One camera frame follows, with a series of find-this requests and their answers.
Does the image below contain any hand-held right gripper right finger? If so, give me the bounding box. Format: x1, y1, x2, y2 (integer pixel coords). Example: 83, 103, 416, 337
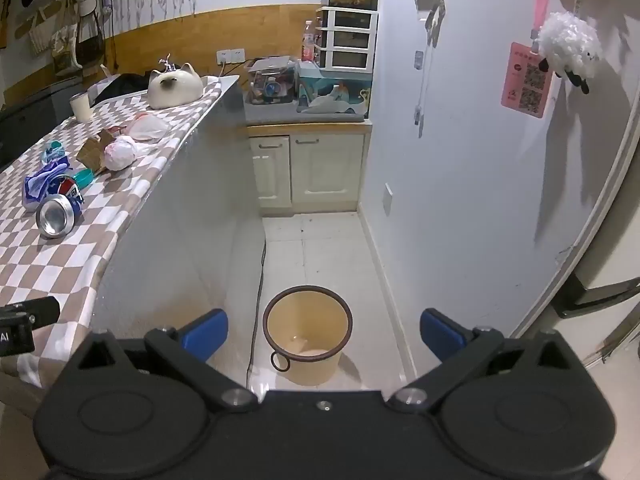
387, 308, 588, 415

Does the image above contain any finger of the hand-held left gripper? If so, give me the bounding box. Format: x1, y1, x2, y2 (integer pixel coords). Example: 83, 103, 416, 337
0, 296, 61, 329

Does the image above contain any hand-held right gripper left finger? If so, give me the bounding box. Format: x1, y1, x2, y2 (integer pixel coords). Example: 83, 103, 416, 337
65, 308, 259, 415

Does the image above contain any crushed blue soda can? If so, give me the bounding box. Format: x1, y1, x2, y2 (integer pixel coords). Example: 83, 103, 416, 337
36, 175, 86, 239

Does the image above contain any beige bin with brown rim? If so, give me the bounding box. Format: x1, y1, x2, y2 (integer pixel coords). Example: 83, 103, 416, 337
262, 285, 353, 387

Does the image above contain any blue and white plastic wrapper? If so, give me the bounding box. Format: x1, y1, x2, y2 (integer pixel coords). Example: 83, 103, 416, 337
22, 155, 72, 211

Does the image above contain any teal and clear plastic packet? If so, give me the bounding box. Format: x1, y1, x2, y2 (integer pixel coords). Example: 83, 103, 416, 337
41, 141, 69, 164

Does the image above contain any brown cardboard piece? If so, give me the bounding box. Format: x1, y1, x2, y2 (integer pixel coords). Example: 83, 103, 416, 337
76, 129, 119, 176

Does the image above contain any knotted white plastic bag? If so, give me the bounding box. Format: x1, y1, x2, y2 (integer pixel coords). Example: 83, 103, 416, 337
102, 136, 166, 172

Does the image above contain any clear plastic bag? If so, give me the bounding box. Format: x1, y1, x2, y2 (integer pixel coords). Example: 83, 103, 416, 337
117, 112, 172, 143

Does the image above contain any brown checkered tablecloth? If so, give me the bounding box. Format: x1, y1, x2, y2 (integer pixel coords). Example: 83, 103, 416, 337
0, 75, 241, 391

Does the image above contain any dark cabinet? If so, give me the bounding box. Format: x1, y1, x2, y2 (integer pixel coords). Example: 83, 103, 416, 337
0, 76, 84, 172

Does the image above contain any cream floor cabinet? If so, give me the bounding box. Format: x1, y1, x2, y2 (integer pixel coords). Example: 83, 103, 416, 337
248, 122, 373, 219

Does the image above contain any white door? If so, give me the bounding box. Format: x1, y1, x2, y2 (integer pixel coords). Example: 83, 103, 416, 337
509, 67, 640, 366

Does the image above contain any white cup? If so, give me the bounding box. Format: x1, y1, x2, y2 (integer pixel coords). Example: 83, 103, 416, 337
69, 92, 94, 122

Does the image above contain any black cloth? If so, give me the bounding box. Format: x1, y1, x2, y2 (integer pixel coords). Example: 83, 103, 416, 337
91, 74, 152, 107

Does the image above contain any white cat-shaped ceramic jar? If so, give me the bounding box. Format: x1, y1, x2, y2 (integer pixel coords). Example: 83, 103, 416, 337
147, 53, 205, 110

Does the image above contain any clear plastic storage box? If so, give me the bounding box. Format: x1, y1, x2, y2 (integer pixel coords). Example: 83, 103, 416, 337
246, 56, 302, 107

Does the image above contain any pink card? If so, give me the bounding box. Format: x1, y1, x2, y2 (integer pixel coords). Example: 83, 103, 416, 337
501, 42, 554, 120

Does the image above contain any teal box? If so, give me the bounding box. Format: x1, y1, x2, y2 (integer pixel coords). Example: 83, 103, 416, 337
296, 59, 374, 116

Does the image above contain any pink bottle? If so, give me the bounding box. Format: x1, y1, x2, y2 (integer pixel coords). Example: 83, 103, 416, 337
301, 20, 317, 64

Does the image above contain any white drawer unit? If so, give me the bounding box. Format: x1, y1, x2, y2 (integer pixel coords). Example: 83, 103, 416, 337
315, 6, 379, 71

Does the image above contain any hanging white pot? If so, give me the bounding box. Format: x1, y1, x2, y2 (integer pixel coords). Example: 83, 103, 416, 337
74, 0, 107, 64

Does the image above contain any white plush sheep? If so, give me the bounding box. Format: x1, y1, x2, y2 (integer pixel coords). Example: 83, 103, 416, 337
537, 11, 604, 95

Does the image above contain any black floor cable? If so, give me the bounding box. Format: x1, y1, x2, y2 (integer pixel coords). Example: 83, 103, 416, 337
246, 239, 267, 377

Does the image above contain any white hanging cable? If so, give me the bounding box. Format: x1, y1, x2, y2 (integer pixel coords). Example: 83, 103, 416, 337
413, 49, 427, 139

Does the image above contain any pink lanyard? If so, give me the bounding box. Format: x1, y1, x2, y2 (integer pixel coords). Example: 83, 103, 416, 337
530, 0, 557, 54

